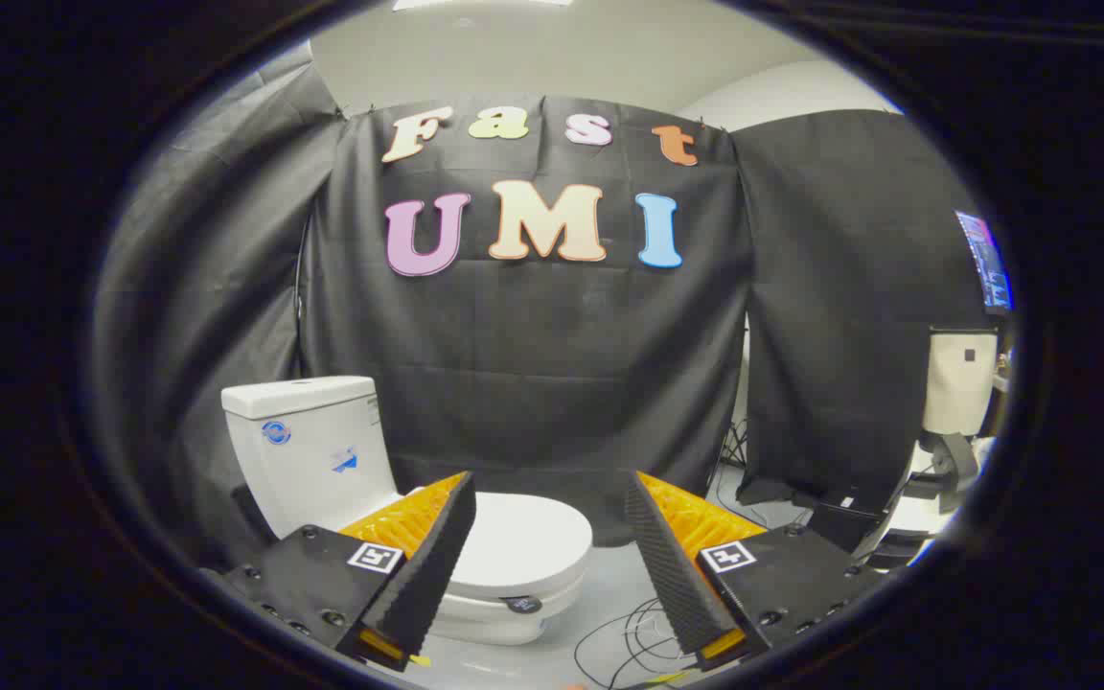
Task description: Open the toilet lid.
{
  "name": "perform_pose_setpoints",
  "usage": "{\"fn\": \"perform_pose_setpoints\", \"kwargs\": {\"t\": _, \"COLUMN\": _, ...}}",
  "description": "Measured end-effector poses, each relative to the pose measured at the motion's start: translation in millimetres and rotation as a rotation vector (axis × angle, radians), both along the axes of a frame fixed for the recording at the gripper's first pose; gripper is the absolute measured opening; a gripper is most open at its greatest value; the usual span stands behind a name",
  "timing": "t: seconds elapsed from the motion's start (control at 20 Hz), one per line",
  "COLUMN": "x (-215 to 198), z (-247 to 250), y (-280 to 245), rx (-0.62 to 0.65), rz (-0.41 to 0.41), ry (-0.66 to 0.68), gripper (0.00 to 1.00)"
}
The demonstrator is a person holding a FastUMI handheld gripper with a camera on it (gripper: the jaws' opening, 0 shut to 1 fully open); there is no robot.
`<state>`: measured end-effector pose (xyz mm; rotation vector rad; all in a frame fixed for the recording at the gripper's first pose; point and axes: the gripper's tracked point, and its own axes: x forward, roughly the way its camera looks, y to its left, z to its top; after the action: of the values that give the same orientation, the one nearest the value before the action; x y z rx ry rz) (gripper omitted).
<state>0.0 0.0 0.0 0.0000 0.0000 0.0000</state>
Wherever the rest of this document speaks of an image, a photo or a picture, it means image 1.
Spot black box with white label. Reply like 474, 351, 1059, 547
804, 496, 890, 555

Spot black backdrop cloth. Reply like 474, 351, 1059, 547
298, 94, 756, 549

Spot beige office chair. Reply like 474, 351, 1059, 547
922, 329, 1001, 440

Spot plain black curtain cloth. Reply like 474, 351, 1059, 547
732, 108, 996, 511
90, 43, 347, 571

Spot ceiling light panel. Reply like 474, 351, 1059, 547
391, 0, 574, 12

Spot white ceramic toilet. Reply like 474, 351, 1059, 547
221, 376, 584, 646

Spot black floor cables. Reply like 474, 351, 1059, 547
573, 596, 699, 689

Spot white toilet lid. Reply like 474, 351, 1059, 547
447, 492, 595, 600

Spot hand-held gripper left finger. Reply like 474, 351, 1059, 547
202, 470, 478, 672

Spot computer monitor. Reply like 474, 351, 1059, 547
954, 209, 1014, 315

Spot black cables behind cloth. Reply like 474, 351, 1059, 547
713, 418, 752, 501

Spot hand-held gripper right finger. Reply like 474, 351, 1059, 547
624, 470, 898, 672

